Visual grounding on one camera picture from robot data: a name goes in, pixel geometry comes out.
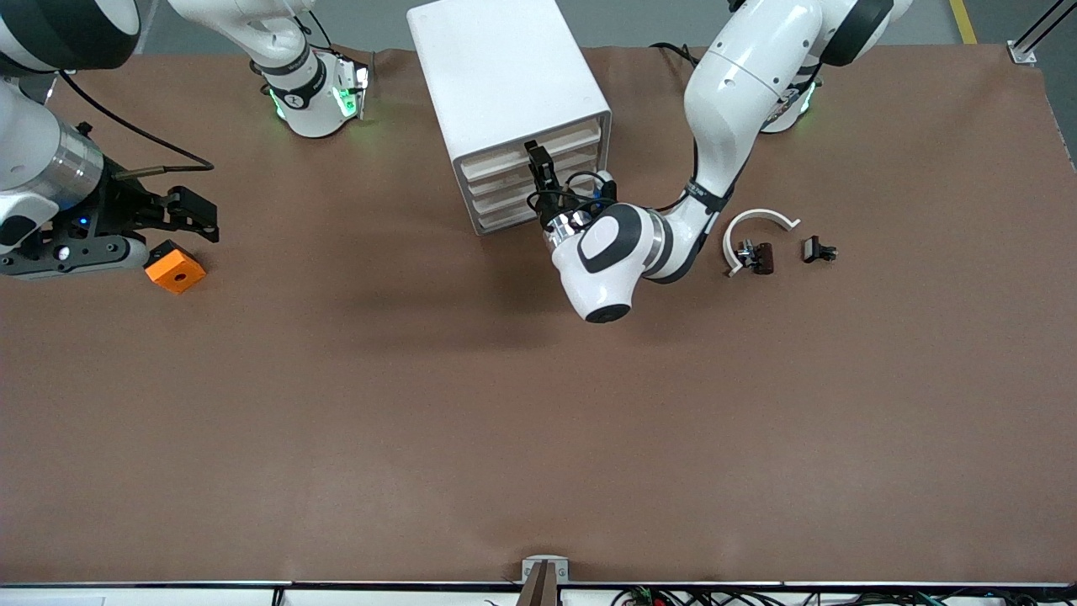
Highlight aluminium frame post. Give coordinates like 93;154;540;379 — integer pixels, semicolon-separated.
1007;0;1077;66

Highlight white curved plastic part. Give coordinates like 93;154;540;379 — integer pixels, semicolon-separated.
722;208;802;279

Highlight orange black block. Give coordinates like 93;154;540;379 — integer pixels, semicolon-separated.
144;240;208;295

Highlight tangled black cables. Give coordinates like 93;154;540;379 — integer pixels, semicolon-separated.
610;587;1041;606

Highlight black arm base cable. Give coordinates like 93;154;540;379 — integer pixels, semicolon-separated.
650;41;701;70

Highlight dark brown small component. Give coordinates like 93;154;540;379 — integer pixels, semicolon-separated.
738;240;776;277

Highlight metal mount bracket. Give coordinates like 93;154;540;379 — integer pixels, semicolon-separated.
520;555;570;606

